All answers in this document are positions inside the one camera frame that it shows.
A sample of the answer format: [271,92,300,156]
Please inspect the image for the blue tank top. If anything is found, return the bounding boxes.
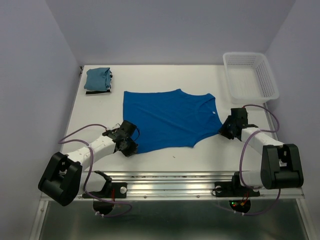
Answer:
[123,89,223,154]

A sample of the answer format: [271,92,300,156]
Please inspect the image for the black white striped tank top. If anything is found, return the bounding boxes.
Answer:
[85,90,112,96]

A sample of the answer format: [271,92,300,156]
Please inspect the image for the teal tank top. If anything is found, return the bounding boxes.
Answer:
[84,67,113,92]

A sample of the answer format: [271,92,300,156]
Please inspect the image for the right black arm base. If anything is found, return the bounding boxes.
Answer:
[212,181,260,214]

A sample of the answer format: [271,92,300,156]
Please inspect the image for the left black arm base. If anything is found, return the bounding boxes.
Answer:
[82,182,133,218]

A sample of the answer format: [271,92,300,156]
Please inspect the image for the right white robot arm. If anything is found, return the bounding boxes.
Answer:
[219,106,304,195]

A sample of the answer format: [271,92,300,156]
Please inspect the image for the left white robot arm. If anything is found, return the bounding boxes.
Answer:
[38,120,139,206]

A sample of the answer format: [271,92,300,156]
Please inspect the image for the white plastic basket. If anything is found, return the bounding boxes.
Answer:
[222,52,280,104]

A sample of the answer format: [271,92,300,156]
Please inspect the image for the aluminium mounting rail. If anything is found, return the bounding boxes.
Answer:
[41,170,307,201]

